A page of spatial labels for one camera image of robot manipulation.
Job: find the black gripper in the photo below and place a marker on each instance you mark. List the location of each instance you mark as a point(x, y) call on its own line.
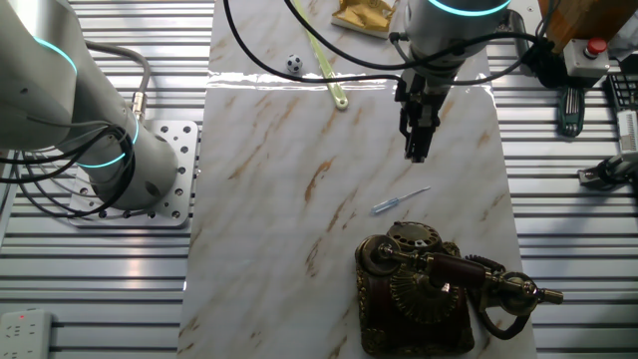
point(423, 100)

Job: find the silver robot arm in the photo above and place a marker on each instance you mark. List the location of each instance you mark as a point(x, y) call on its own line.
point(40, 75)

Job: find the brass and red phone handset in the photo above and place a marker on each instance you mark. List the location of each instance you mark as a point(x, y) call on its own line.
point(456, 271)

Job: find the antique brass rotary phone base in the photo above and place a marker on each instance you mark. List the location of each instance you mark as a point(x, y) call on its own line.
point(414, 329)

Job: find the yellow-green fly swatter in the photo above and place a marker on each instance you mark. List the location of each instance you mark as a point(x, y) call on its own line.
point(340, 102)

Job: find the gold tissue pack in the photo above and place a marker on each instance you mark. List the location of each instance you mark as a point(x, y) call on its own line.
point(364, 17)

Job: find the small soccer ball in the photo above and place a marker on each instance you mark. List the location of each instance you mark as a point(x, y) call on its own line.
point(294, 63)

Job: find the green hex key set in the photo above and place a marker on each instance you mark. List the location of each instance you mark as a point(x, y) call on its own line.
point(571, 112)

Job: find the white marble pattern mat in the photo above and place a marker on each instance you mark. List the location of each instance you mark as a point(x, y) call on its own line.
point(274, 249)

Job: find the grey box red stop button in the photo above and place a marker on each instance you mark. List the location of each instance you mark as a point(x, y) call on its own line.
point(585, 62)

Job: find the brown wooden box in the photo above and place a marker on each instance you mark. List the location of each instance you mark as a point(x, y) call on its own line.
point(583, 17)

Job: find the black keyboard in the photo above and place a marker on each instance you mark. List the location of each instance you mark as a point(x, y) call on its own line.
point(623, 92)

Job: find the white plastic bag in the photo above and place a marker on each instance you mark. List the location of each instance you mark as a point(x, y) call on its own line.
point(625, 42)

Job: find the white power strip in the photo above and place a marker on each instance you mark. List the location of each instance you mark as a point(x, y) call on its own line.
point(25, 334)

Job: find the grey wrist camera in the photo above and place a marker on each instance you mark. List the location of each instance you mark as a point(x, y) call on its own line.
point(518, 35)

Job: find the small silver camera on mount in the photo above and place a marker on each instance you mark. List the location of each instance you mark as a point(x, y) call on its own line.
point(610, 172)

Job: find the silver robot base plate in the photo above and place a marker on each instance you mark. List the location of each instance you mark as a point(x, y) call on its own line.
point(182, 149)

